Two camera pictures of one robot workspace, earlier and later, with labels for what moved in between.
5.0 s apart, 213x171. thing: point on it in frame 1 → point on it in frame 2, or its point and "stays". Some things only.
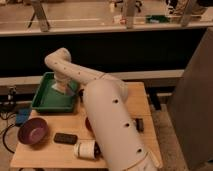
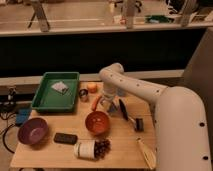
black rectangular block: [68, 139] stays
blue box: [22, 115] stays
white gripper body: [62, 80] → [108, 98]
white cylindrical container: [85, 149] stays
